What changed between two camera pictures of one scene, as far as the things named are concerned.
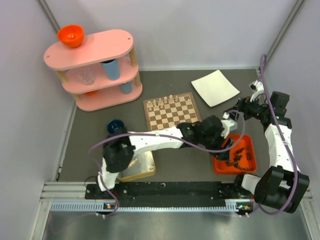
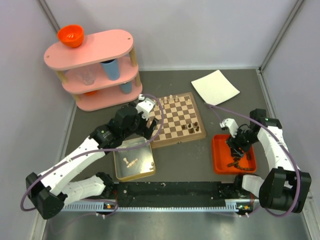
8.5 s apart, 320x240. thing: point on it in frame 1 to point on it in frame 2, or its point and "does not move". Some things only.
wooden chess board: x=170 y=111 does not move
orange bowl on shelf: x=71 y=35 does not move
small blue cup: x=126 y=88 does not move
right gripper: x=244 y=105 to x=234 y=145
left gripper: x=227 y=144 to x=145 y=131
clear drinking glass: x=87 y=75 does not move
